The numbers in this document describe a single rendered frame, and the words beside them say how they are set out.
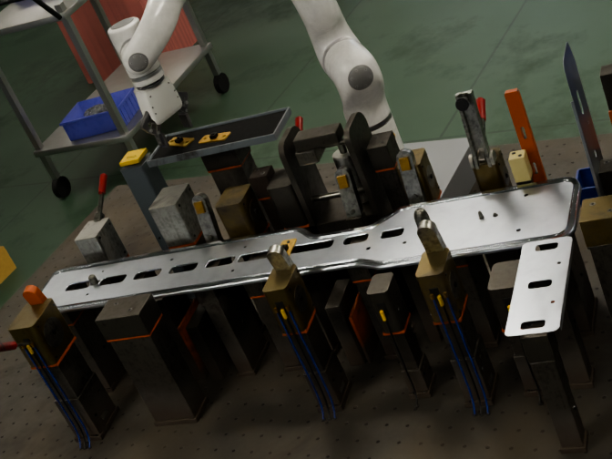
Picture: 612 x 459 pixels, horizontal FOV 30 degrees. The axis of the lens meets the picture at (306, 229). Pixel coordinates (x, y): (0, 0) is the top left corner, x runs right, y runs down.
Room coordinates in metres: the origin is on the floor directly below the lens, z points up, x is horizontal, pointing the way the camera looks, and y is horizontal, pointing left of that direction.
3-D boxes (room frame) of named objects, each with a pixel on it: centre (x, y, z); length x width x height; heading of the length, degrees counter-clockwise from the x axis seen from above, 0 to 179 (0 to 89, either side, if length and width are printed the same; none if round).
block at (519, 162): (2.14, -0.48, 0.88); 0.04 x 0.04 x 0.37; 62
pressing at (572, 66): (1.93, -0.57, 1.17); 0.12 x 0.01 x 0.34; 152
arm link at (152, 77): (2.76, 0.20, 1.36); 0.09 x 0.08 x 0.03; 128
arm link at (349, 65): (2.76, -0.28, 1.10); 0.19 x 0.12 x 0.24; 3
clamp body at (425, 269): (1.90, -0.19, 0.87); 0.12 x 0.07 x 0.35; 152
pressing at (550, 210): (2.29, 0.08, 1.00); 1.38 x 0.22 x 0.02; 62
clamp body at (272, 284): (2.09, 0.10, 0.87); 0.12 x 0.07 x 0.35; 152
